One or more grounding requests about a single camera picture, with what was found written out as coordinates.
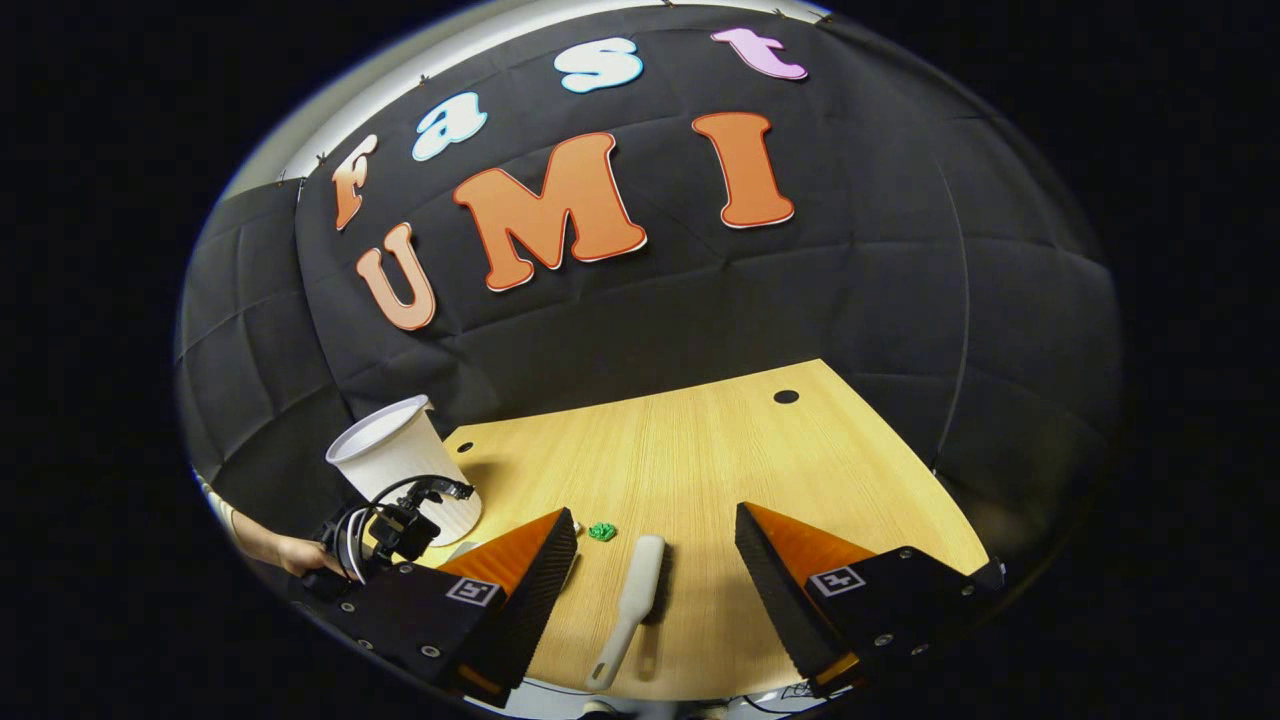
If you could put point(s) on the green paper ball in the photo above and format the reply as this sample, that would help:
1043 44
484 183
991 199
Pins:
602 531

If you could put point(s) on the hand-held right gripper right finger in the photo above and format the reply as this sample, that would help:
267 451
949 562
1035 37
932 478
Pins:
775 590

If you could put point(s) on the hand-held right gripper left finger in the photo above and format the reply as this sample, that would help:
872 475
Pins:
535 600

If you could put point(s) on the small white broom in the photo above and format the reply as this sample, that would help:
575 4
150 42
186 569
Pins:
640 580

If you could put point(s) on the white ribbed garbage bin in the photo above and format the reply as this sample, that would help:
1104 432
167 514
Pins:
395 450

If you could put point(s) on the wooden desktop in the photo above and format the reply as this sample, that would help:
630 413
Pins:
720 450

